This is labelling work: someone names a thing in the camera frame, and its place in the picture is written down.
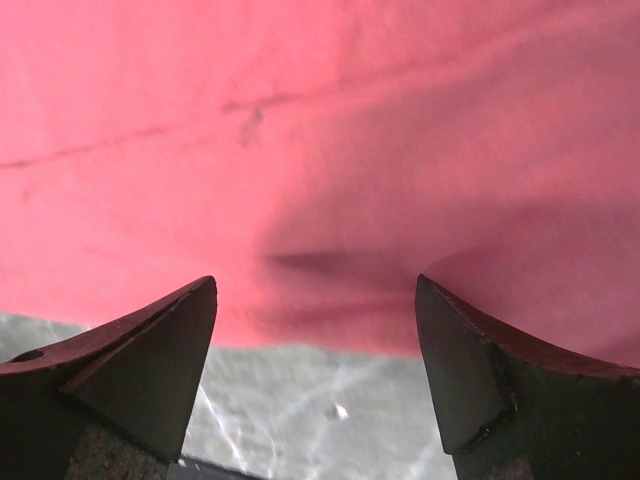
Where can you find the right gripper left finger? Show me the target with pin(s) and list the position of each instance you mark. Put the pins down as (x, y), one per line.
(113, 402)

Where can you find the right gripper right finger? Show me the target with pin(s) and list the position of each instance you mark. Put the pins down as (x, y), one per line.
(509, 405)

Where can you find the pink red t shirt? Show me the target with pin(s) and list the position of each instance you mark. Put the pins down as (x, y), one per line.
(316, 157)

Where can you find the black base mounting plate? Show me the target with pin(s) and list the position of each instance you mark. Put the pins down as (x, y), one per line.
(189, 468)

